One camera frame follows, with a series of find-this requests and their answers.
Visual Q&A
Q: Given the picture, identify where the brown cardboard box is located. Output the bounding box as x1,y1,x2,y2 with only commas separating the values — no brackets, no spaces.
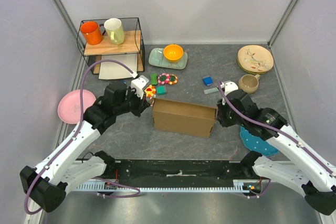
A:
152,98,217,138

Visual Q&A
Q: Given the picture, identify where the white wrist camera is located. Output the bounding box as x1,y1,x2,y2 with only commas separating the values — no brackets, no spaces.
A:
131,71,149,99
218,81,238,95

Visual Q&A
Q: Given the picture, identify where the pink plate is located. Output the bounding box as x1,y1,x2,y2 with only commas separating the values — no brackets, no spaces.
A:
57,90,96,124

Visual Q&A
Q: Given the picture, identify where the orange bowl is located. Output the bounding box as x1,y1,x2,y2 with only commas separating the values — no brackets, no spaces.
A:
163,44,184,62

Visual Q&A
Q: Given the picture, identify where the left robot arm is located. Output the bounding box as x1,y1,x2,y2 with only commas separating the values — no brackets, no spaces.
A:
19,76,150,212

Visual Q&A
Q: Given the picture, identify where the orange mug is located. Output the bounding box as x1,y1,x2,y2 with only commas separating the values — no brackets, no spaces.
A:
80,20,106,45

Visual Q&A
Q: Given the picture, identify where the orange yellow flower toy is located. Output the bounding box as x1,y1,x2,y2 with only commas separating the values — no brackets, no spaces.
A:
144,85,156,98

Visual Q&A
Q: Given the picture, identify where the black wire wooden shelf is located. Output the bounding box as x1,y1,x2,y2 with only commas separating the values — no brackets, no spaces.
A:
76,17,146,72

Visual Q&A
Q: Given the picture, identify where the brown ceramic cup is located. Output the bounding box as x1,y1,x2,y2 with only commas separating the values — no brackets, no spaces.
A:
238,74,260,94

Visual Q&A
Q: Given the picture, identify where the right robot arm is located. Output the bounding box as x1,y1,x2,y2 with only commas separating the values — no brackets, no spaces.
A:
217,88,335,216

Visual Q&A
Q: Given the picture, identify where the green plate under floral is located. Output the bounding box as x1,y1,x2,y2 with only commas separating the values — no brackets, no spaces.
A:
237,60,272,74

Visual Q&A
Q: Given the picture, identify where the blue small box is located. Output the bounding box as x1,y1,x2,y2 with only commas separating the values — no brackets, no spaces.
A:
202,76,213,86

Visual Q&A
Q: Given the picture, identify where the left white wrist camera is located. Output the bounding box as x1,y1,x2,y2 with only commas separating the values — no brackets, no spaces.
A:
131,71,149,99

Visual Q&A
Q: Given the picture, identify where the teal square sponge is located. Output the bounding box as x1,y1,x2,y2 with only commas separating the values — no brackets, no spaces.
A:
156,86,167,95

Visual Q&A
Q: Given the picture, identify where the pale green mug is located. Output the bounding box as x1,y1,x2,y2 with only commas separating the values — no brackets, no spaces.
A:
104,18,124,45

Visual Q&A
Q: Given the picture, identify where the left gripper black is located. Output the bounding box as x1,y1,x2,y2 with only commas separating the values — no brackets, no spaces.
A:
114,86,151,118

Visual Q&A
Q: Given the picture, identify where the green bone toy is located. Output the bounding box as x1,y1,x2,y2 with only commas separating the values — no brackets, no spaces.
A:
150,73,158,86

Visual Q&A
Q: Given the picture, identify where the pale green tray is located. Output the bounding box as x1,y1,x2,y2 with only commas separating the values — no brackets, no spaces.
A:
149,48,188,70

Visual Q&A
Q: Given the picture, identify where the green double flower toy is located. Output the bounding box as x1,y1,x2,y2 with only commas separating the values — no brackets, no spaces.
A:
158,73,178,85

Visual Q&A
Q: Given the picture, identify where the blue polka dot plate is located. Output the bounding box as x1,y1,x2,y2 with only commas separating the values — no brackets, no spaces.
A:
240,126,279,157

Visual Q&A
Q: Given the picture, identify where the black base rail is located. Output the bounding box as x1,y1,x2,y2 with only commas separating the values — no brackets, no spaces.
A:
100,159,259,188

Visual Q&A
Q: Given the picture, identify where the pale green stick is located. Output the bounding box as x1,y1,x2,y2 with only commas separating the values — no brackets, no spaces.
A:
203,88,218,94

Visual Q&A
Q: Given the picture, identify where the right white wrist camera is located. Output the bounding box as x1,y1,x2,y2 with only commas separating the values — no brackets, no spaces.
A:
218,81,238,95

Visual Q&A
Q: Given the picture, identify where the beige floral plate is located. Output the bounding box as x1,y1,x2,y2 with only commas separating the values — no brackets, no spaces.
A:
237,45,274,67

